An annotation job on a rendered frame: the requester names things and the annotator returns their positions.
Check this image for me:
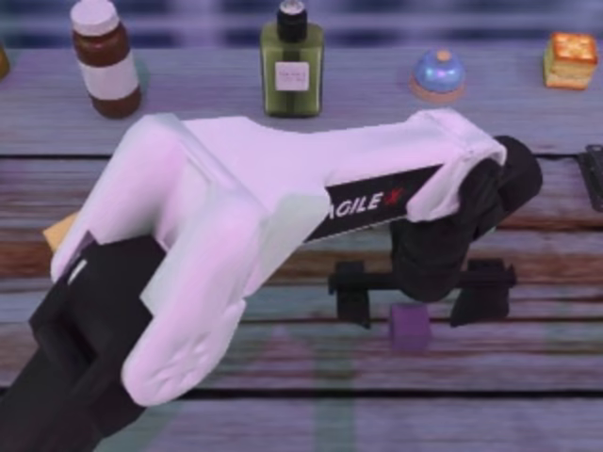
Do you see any purple cube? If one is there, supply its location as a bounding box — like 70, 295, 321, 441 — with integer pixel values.
387, 302, 432, 352

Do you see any tan block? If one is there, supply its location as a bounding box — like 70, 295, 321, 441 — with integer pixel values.
41, 211, 81, 258

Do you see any black ribbed object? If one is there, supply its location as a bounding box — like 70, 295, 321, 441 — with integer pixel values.
577, 143, 603, 212

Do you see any blue service bell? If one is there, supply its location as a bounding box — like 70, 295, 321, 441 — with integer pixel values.
407, 48, 468, 103

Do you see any green bottle with black cap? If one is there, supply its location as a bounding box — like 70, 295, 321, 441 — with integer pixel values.
260, 0, 327, 119

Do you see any orange and yellow cake piece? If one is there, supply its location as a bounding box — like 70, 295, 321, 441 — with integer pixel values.
542, 31, 599, 90

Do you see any brown bottle with white cap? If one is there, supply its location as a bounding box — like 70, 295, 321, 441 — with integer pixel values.
70, 0, 142, 119

